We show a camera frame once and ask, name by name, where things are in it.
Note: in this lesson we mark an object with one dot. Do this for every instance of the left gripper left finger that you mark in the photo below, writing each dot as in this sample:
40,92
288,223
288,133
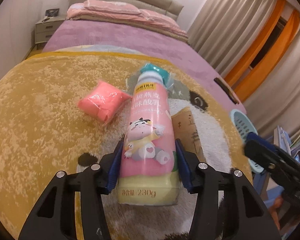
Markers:
53,215

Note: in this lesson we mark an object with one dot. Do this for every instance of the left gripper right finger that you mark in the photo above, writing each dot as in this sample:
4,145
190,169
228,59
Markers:
246,216

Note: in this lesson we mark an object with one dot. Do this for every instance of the pink yogurt drink bottle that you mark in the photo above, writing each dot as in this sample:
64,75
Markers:
149,170

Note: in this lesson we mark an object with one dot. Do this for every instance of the pink packet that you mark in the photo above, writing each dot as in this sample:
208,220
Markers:
103,102

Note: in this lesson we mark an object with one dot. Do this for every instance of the teal packet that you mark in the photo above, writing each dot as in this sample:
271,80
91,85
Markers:
167,78

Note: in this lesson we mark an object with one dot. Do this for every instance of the light blue plastic basket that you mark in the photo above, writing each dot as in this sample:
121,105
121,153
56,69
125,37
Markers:
244,126

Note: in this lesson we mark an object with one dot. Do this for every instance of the round yellow panda rug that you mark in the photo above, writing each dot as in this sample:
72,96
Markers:
42,131

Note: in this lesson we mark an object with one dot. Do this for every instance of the brown paper bag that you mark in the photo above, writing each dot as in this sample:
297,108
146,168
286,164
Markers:
186,131

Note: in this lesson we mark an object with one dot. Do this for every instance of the dark brush on bed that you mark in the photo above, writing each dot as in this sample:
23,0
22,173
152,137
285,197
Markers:
226,89

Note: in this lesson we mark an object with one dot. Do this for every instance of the beige curtain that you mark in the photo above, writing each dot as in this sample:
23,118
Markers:
224,30

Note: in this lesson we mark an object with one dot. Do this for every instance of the grey bedside nightstand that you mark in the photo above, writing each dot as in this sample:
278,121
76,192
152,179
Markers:
45,28

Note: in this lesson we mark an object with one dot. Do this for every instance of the bed with purple blanket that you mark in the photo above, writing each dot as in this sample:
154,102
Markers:
84,32

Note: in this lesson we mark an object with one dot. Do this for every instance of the pink folded quilt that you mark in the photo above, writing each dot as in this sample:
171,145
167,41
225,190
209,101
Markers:
78,12

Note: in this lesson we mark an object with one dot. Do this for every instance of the pink pillow right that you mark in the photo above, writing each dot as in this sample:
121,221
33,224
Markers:
158,17

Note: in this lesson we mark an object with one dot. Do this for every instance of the pink pillow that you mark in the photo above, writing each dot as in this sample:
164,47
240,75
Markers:
111,7
158,17

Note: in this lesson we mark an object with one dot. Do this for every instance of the pink pillow left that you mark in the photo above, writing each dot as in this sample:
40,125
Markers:
111,7

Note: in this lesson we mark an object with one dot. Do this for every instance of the picture frame on nightstand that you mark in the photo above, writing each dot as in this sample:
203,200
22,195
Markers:
52,12

